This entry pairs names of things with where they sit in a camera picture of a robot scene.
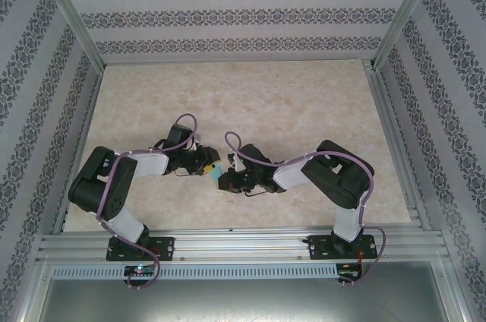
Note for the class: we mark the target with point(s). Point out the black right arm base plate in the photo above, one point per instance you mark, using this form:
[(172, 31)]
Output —
[(319, 248)]

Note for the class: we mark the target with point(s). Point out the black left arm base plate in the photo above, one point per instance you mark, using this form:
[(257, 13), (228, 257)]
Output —
[(167, 248)]

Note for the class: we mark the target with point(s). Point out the aluminium frame post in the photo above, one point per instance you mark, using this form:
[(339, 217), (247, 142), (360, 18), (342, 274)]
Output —
[(70, 7), (408, 7)]

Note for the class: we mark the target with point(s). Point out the grey metal panel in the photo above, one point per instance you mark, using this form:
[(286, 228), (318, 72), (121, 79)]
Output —
[(243, 299)]

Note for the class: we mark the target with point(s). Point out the teal cloth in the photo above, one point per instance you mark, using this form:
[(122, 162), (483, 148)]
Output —
[(216, 177)]

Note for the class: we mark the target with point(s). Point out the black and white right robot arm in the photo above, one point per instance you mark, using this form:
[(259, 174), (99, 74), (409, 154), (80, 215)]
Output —
[(288, 177)]

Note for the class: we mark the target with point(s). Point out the aluminium mounting rail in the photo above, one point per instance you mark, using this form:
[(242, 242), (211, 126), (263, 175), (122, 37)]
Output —
[(243, 246)]

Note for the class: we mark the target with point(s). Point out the aluminium side rail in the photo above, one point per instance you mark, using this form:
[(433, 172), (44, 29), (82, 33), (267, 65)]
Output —
[(77, 147), (398, 147)]

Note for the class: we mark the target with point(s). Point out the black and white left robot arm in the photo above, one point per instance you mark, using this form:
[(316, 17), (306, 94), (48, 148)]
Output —
[(152, 165)]

